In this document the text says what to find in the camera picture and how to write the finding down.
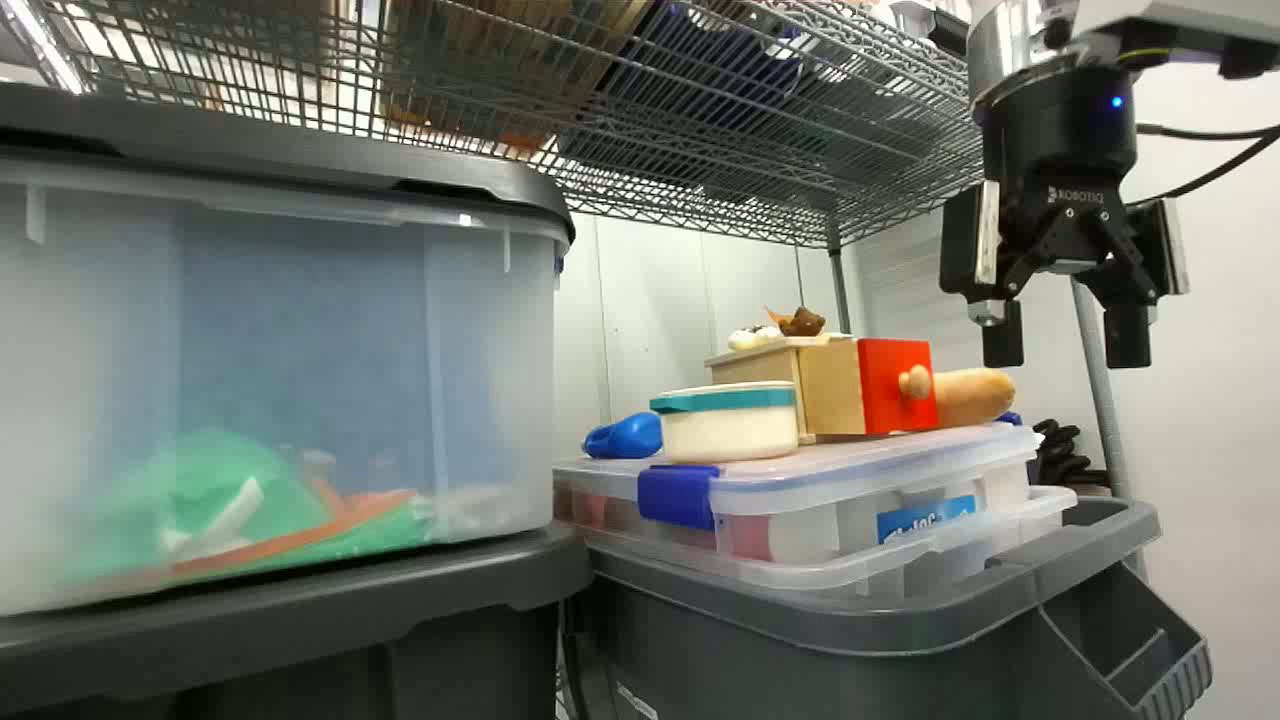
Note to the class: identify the dark blue box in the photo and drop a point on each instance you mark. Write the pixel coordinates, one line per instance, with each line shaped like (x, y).
(692, 65)

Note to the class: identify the tan bread roll plushy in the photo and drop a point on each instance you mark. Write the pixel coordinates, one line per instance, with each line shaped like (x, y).
(972, 398)

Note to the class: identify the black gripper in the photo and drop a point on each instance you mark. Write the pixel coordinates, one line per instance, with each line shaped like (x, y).
(1062, 134)

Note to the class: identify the brown plush toy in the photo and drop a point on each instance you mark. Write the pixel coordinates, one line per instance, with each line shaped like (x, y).
(802, 320)

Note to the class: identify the brown cardboard box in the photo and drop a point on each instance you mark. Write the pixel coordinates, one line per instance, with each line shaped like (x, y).
(506, 54)

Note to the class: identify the cream bowl teal rim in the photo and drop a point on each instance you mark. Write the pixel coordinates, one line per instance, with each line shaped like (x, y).
(724, 427)

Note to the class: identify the clear container blue latches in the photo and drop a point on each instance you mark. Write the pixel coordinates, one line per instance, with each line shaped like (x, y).
(802, 486)

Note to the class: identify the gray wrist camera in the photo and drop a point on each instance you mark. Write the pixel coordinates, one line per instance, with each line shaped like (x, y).
(1175, 23)

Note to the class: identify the green plastic item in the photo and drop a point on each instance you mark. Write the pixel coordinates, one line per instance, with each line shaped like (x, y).
(203, 493)

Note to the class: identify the gray plastic tote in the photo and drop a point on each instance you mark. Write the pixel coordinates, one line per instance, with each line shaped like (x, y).
(802, 664)

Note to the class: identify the blue latch flap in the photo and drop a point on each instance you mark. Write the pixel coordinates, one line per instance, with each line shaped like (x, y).
(1010, 418)
(627, 437)

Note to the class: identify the dark gray tote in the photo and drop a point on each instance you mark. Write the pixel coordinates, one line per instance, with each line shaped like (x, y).
(264, 643)

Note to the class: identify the wooden box red drawer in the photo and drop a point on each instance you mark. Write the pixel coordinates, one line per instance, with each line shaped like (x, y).
(882, 401)

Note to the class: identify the clear storage bin gray lid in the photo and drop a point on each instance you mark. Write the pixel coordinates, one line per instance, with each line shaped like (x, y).
(332, 335)

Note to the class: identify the clear plastic container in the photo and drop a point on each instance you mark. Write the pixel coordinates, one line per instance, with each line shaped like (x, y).
(962, 552)

